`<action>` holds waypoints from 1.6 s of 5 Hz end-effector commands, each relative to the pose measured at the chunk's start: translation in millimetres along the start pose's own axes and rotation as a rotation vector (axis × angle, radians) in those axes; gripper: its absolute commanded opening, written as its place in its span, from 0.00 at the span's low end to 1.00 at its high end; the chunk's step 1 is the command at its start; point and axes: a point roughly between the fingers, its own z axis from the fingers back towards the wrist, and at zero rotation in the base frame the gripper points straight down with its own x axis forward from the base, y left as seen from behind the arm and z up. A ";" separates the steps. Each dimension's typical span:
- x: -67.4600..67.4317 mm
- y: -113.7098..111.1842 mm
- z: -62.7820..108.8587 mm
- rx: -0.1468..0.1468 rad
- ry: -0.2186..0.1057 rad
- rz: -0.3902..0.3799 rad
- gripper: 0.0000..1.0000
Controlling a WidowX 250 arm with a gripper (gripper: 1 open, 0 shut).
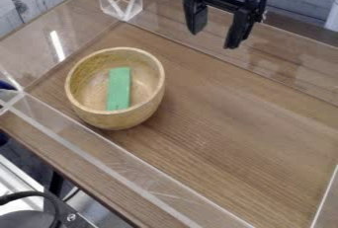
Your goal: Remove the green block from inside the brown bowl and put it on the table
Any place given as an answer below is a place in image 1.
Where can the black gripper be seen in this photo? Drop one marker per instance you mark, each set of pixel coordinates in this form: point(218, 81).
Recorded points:
point(244, 21)

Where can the green rectangular block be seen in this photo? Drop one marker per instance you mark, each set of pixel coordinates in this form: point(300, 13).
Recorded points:
point(120, 89)

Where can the brown wooden bowl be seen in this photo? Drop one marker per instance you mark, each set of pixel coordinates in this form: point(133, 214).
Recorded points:
point(88, 83)

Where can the blue object at left edge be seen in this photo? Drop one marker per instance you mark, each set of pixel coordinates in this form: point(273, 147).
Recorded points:
point(7, 86)

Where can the black table leg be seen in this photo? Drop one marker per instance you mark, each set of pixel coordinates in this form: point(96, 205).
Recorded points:
point(57, 184)

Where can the clear acrylic tray wall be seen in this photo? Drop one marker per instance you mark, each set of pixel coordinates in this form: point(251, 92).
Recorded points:
point(238, 152)

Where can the clear acrylic corner bracket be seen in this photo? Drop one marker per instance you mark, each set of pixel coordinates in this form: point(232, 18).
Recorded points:
point(125, 10)

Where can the black metal bracket with screw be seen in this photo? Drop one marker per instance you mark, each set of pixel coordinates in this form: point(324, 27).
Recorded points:
point(70, 218)

